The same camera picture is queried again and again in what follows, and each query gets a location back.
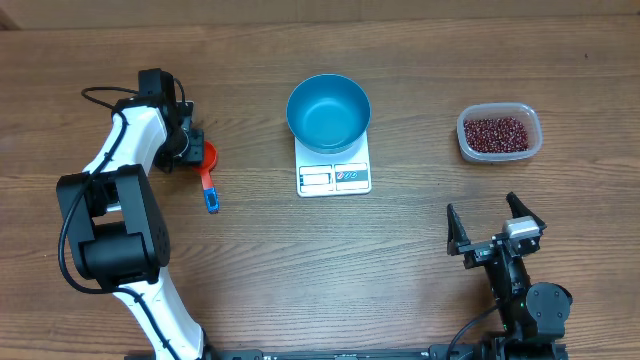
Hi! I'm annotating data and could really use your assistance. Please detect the clear plastic container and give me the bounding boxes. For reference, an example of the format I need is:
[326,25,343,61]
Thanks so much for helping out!
[456,102,543,163]

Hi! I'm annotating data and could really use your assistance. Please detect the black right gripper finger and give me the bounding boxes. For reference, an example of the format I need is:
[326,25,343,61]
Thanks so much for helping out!
[506,192,546,231]
[446,204,471,256]

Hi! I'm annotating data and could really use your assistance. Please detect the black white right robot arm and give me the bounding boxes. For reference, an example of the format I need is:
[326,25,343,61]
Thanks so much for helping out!
[444,192,573,360]

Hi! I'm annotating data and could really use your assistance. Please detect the blue bowl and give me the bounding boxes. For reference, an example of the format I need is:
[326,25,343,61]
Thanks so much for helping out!
[285,74,373,154]

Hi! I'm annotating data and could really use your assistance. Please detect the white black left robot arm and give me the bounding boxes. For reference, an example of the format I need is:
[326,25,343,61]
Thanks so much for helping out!
[56,68,216,359]

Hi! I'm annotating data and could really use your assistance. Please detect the red scoop with blue handle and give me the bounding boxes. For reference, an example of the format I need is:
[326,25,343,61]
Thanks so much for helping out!
[193,141,220,214]

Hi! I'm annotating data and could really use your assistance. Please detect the red beans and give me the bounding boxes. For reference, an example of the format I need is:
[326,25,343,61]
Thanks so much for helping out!
[463,117,529,153]

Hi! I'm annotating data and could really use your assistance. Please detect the white digital kitchen scale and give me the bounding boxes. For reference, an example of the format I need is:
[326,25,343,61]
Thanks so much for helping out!
[295,133,372,198]

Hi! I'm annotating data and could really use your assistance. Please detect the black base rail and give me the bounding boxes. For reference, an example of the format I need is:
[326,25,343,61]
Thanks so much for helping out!
[124,343,569,360]

